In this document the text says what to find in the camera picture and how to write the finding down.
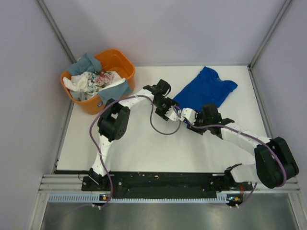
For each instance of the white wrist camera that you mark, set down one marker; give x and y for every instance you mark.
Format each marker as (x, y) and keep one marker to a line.
(174, 113)
(188, 115)

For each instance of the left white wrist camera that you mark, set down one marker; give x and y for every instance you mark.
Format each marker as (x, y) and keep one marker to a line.
(174, 113)

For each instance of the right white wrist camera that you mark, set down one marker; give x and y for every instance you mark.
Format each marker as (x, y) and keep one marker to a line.
(188, 115)

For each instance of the orange plastic laundry basket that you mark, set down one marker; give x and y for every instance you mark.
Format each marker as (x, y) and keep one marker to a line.
(120, 62)

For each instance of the white t shirt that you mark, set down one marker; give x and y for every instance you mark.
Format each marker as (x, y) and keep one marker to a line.
(76, 83)

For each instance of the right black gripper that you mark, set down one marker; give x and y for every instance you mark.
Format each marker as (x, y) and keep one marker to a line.
(196, 130)

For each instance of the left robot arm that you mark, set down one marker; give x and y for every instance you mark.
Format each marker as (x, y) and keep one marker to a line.
(111, 124)

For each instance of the grey-blue t shirt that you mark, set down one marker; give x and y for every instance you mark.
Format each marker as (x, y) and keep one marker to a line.
(115, 94)

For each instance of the grey slotted cable duct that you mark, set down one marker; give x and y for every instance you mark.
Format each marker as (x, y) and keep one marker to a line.
(99, 199)

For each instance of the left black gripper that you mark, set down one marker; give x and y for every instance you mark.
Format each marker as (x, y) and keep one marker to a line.
(161, 113)

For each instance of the left aluminium frame post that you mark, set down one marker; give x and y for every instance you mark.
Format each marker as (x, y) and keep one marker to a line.
(54, 27)

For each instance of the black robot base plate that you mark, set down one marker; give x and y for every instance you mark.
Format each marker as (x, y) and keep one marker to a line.
(162, 184)

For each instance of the blue t shirt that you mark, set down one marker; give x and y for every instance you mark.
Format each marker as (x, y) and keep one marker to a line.
(205, 88)

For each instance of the right aluminium frame post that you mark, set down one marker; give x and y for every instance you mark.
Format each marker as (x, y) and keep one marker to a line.
(272, 29)

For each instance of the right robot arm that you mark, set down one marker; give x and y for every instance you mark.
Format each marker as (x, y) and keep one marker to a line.
(274, 163)

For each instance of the aluminium frame post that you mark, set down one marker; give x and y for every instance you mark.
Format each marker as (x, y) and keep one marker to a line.
(272, 29)
(54, 27)

